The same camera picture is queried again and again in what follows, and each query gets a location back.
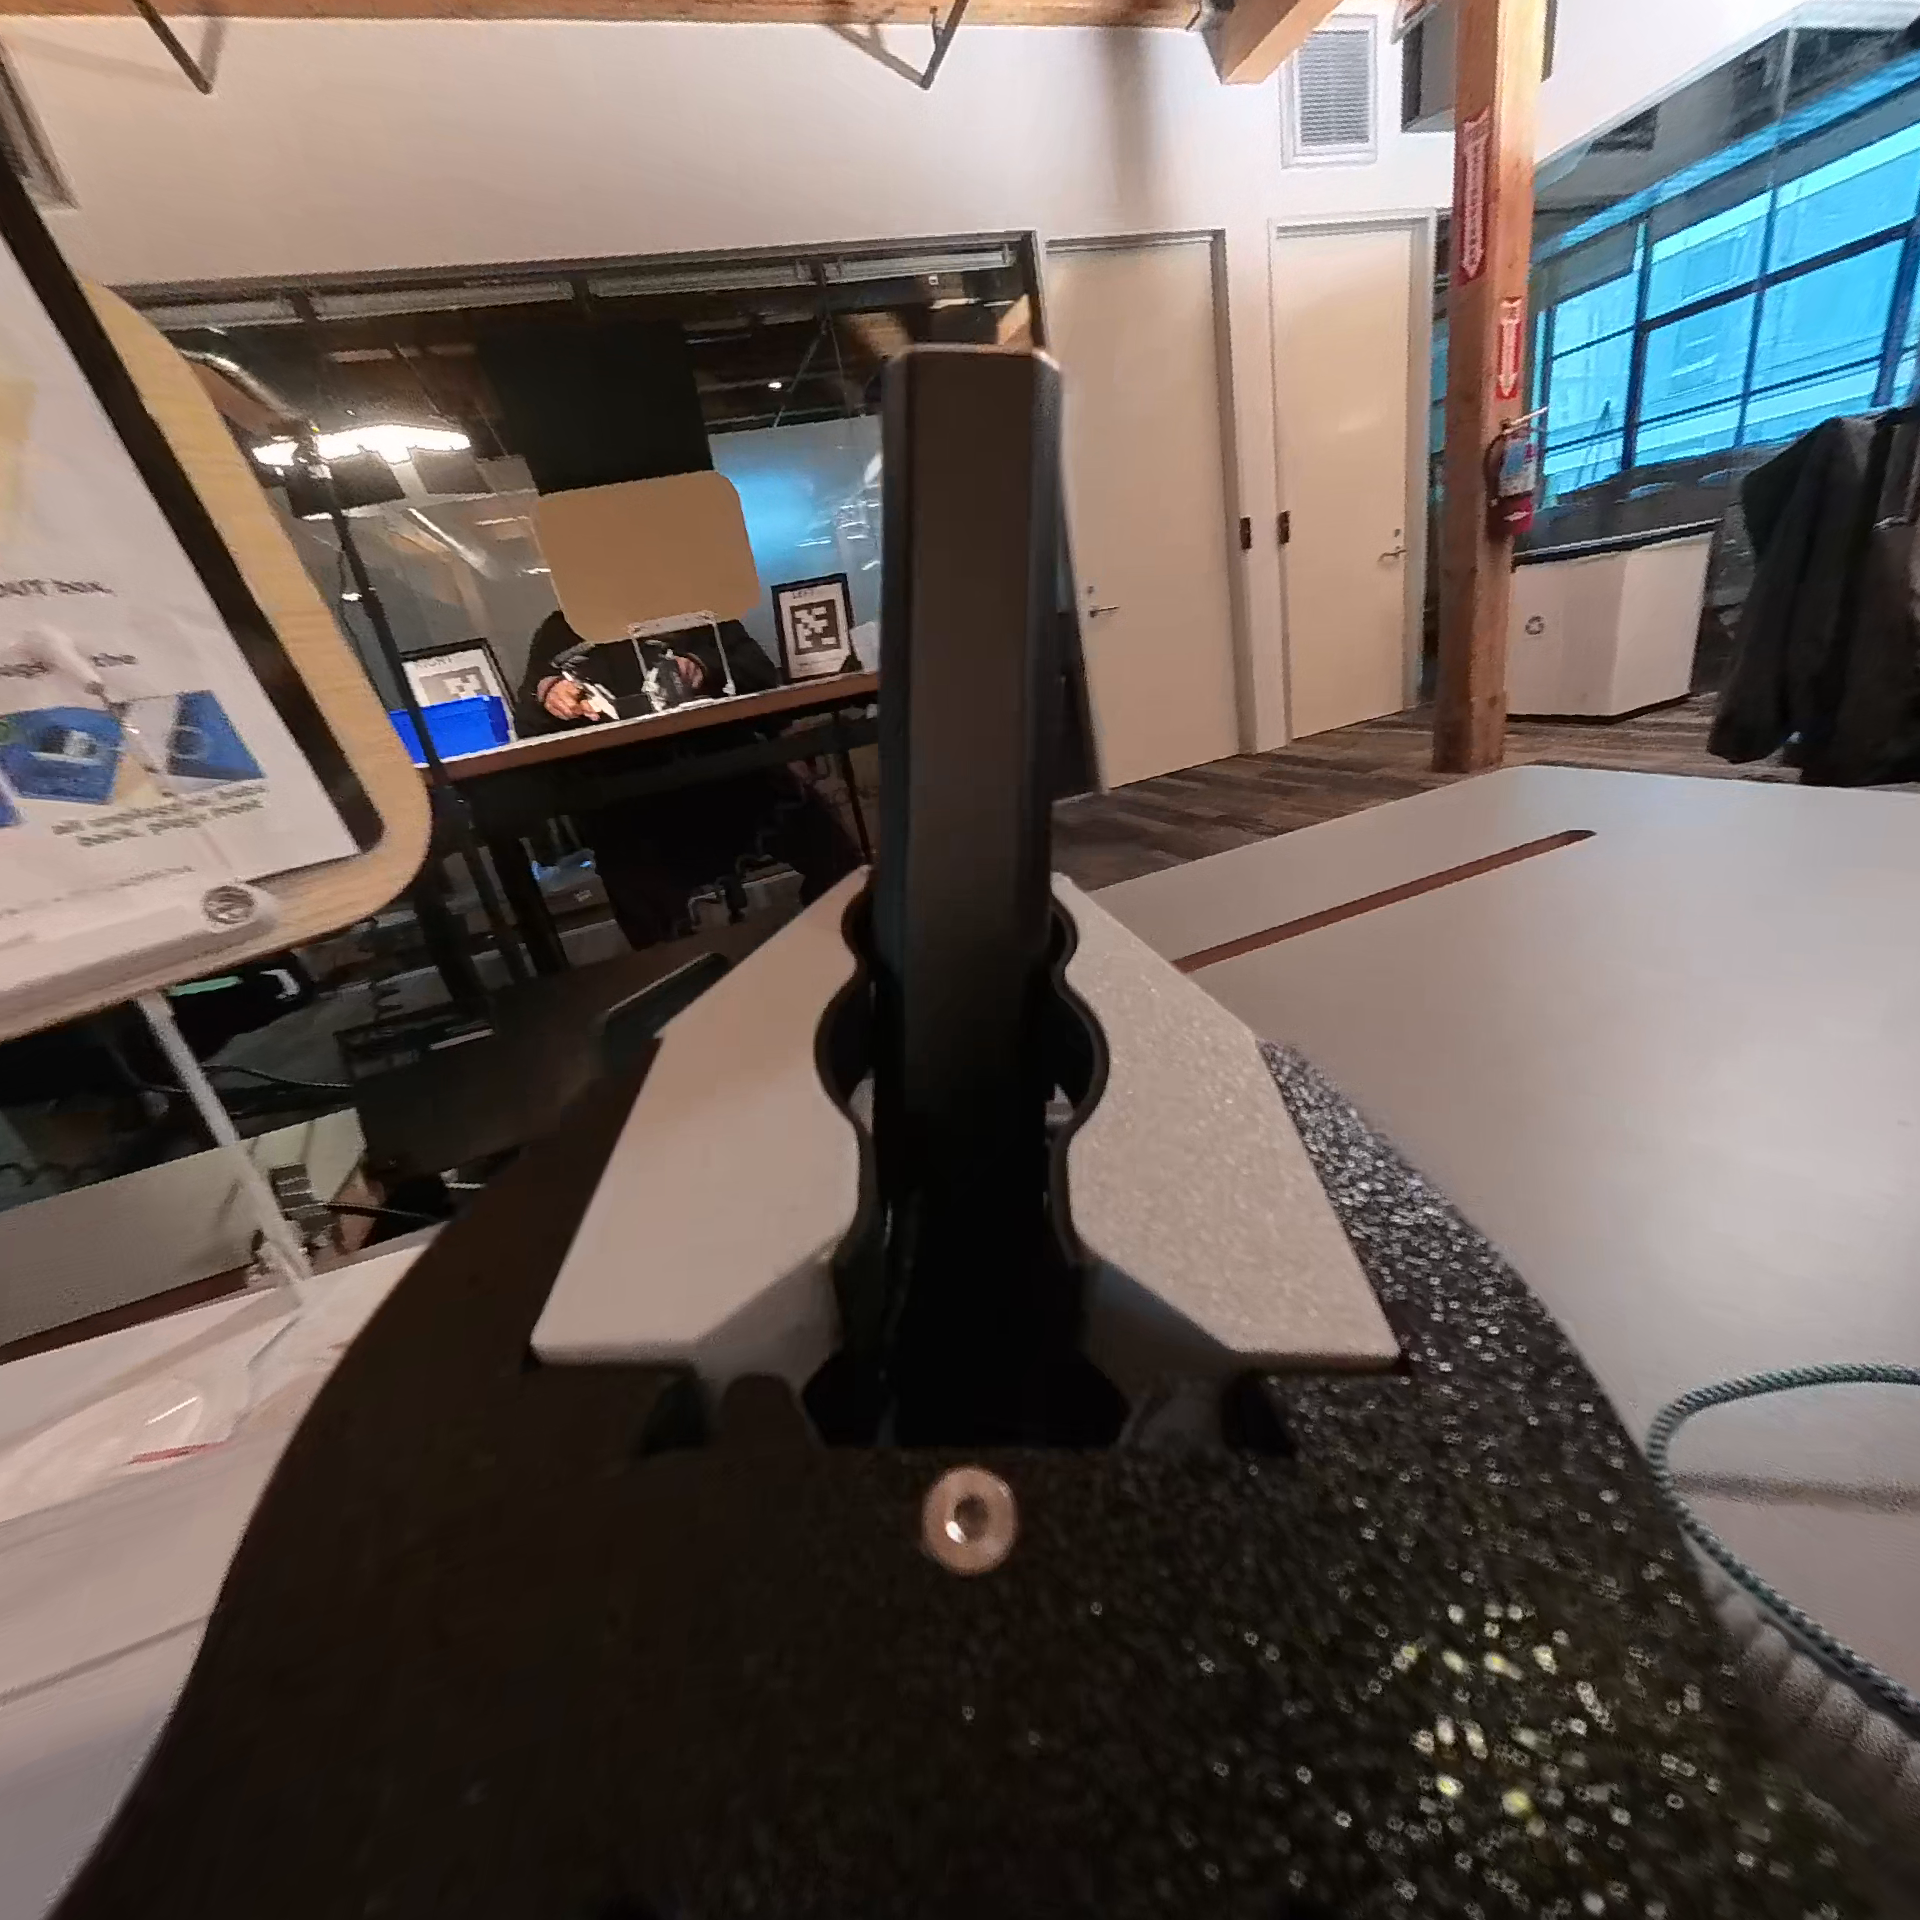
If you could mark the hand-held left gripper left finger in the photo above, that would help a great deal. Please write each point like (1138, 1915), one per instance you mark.
(690, 1200)

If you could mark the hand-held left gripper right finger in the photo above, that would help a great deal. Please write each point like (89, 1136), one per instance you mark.
(1230, 1215)

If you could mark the large black usb hub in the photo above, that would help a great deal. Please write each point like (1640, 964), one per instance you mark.
(960, 673)

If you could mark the small blue bin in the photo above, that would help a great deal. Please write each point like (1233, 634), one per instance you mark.
(450, 728)

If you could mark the small clear acrylic stand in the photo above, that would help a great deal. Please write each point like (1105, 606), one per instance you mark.
(673, 661)

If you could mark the fiducial marker sign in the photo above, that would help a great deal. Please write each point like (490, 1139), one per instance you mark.
(450, 673)
(814, 628)

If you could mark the beige door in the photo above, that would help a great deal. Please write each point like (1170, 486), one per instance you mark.
(1350, 463)
(1141, 495)

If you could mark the wooden framed sign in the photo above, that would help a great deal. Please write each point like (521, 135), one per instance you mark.
(151, 673)

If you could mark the fire extinguisher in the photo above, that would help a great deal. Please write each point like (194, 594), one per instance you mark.
(1511, 470)

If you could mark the dark hanging jacket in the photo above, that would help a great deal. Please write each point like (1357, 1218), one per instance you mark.
(1829, 597)

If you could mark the paned window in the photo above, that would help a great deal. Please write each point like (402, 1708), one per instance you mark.
(1724, 300)

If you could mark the black metal rod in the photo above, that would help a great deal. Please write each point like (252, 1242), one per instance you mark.
(923, 53)
(186, 53)

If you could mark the wooden post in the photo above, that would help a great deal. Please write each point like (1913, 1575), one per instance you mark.
(1482, 645)

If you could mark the black wall monitor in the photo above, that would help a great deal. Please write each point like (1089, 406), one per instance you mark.
(593, 406)

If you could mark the wall vent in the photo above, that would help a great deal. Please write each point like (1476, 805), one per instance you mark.
(1333, 81)

